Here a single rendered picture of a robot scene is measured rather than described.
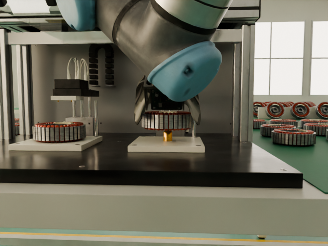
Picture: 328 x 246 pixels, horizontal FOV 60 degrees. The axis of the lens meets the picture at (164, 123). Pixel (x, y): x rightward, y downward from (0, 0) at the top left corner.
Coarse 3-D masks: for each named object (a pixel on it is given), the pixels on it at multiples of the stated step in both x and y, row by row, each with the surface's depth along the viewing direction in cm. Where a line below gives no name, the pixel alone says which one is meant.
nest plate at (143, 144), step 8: (144, 136) 70; (152, 136) 70; (136, 144) 57; (144, 144) 57; (152, 144) 57; (160, 144) 57; (168, 144) 57; (176, 144) 57; (184, 144) 57; (192, 144) 57; (200, 144) 57; (184, 152) 55; (192, 152) 55; (200, 152) 55
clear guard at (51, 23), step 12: (12, 0) 50; (24, 0) 50; (36, 0) 50; (0, 12) 47; (12, 12) 47; (24, 12) 47; (36, 12) 47; (48, 12) 47; (60, 12) 47; (36, 24) 71; (48, 24) 71; (60, 24) 71
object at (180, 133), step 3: (156, 132) 74; (159, 132) 74; (162, 132) 74; (174, 132) 74; (177, 132) 74; (180, 132) 74; (183, 132) 74; (156, 135) 75; (159, 135) 74; (162, 135) 74; (174, 135) 74; (177, 135) 74; (180, 135) 74; (183, 135) 74
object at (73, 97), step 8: (56, 80) 67; (64, 80) 67; (72, 80) 67; (80, 80) 67; (56, 88) 68; (64, 88) 68; (72, 88) 67; (80, 88) 67; (88, 88) 73; (56, 96) 65; (64, 96) 65; (72, 96) 65; (80, 96) 68; (88, 96) 73; (96, 96) 79; (72, 104) 78; (80, 104) 77; (88, 104) 77; (88, 112) 77
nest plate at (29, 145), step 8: (88, 136) 70; (96, 136) 70; (16, 144) 57; (24, 144) 57; (32, 144) 57; (40, 144) 57; (48, 144) 57; (56, 144) 57; (64, 144) 57; (72, 144) 57; (80, 144) 57; (88, 144) 60
